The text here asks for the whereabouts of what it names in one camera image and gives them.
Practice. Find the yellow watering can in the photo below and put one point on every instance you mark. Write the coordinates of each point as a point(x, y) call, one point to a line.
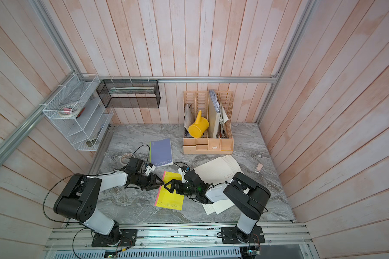
point(199, 127)

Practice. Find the purple cover notebook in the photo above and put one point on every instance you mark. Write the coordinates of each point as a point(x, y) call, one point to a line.
point(161, 153)

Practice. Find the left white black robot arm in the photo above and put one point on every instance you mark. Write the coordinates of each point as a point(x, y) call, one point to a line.
point(79, 198)

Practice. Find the cream book in organizer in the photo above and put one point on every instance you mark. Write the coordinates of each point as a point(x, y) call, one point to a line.
point(213, 115)

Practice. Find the small pink eraser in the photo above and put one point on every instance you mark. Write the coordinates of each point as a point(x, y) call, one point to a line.
point(258, 168)

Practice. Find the tape roll on shelf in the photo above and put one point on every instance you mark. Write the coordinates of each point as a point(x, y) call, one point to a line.
point(69, 110)

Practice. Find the beige desk organizer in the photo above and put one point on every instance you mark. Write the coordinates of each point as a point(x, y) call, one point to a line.
point(199, 100)

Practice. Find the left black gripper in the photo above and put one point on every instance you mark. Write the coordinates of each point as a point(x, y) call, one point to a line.
point(152, 183)

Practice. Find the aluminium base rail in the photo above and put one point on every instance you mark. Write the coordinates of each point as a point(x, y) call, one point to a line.
point(179, 240)

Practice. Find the white wire shelf rack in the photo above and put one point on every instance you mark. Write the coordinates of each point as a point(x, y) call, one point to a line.
point(86, 131)

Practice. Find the clear tape roll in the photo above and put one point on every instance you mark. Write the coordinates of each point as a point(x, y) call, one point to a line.
point(124, 159)

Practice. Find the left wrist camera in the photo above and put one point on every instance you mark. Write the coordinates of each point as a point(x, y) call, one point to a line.
point(149, 168)

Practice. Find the papers in organizer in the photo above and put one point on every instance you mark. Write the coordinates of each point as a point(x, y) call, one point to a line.
point(222, 120)

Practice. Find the open cream notebook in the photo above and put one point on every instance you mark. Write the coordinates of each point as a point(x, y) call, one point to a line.
point(216, 171)

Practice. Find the black mesh wall basket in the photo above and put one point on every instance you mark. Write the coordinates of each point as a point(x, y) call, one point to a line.
point(129, 94)

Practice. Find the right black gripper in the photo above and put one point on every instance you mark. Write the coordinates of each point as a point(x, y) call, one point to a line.
point(175, 183)

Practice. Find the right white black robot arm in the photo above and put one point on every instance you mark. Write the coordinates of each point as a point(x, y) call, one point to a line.
point(249, 196)

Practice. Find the yellow cover notebook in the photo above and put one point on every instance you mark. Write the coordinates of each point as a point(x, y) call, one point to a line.
point(168, 200)

